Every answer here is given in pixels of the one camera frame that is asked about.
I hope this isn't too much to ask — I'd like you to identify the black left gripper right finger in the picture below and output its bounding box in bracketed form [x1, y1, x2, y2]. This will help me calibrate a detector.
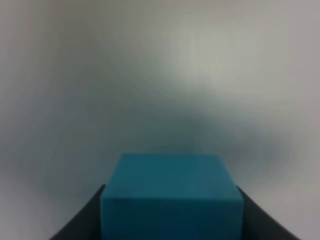
[237, 186, 299, 240]

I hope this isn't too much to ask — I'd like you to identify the blue cube block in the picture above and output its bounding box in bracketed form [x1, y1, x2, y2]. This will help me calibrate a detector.
[100, 153, 244, 240]

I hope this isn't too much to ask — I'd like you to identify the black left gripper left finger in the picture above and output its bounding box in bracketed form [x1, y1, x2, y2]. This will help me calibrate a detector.
[50, 184, 106, 240]

